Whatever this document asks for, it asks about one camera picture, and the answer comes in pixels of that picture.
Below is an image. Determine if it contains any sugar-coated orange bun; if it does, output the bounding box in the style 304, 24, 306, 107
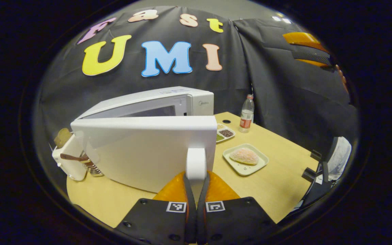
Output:
229, 147, 260, 165

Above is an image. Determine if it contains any white toaster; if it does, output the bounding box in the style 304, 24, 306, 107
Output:
52, 133, 88, 181

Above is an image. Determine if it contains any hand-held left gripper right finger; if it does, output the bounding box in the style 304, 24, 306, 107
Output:
197, 170, 278, 245

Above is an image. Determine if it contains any wooden-handled metal utensil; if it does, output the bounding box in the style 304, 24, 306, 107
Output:
60, 153, 104, 177

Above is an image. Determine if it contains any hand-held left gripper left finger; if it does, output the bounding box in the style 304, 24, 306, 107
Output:
114, 170, 196, 245

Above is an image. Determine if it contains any black office chair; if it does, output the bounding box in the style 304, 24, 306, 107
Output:
290, 136, 353, 218

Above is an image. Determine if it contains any brown toast slice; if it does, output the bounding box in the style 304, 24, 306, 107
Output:
53, 128, 73, 149

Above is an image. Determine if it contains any cream square plate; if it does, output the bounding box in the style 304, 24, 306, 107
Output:
223, 143, 270, 176

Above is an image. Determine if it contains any white microwave oven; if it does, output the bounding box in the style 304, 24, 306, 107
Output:
70, 86, 218, 194

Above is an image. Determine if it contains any clear bottle with red label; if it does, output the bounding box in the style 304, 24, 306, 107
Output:
239, 94, 255, 133

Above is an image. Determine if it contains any white cloth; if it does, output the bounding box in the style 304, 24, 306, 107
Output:
327, 136, 352, 181

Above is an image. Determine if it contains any white divided dish of beans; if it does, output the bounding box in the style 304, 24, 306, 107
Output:
216, 123, 236, 143

